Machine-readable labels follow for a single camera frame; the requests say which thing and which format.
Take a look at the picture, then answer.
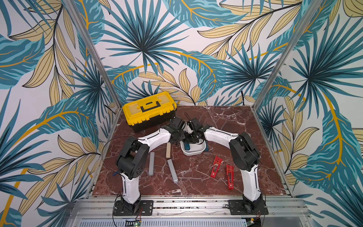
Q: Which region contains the white rectangular tray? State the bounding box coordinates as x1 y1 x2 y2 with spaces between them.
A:
180 140 206 156

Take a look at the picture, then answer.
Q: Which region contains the grey block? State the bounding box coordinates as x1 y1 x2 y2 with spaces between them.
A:
167 159 179 183
148 152 155 176

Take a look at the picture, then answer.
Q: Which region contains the teal block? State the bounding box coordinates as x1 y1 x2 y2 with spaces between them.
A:
204 143 209 152
184 143 190 150

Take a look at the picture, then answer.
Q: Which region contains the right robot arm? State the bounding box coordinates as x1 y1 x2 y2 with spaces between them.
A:
185 118 263 213

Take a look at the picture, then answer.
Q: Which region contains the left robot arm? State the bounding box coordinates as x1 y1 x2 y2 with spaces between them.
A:
115 117 186 213

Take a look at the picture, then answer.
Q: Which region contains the beige wooden block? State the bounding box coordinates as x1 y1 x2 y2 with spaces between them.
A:
165 142 171 159

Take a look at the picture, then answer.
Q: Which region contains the yellow black toolbox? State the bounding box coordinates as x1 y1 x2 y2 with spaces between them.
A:
123 92 177 132

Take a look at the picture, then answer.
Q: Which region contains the red clip left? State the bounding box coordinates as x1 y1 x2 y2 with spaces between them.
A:
210 155 223 178

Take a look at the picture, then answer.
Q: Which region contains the red clip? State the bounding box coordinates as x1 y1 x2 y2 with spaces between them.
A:
210 155 223 178
226 165 234 190

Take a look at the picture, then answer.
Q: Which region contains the red clip right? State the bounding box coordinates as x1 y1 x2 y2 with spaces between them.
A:
226 165 234 190

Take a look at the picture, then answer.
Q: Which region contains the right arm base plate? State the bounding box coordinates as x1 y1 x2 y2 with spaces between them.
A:
227 198 269 216

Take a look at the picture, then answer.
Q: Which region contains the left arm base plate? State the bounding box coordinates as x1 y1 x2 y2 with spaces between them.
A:
112 200 154 216

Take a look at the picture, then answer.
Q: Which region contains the right aluminium frame post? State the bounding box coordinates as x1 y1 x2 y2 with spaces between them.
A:
252 0 322 111

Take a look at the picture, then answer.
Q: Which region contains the aluminium frame post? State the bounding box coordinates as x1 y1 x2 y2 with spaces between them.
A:
252 0 322 111
64 0 122 111

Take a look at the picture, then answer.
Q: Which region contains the left aluminium frame post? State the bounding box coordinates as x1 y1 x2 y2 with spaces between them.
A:
64 0 122 111

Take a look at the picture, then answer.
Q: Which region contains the aluminium front rail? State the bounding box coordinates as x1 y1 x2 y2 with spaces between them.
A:
66 195 315 227

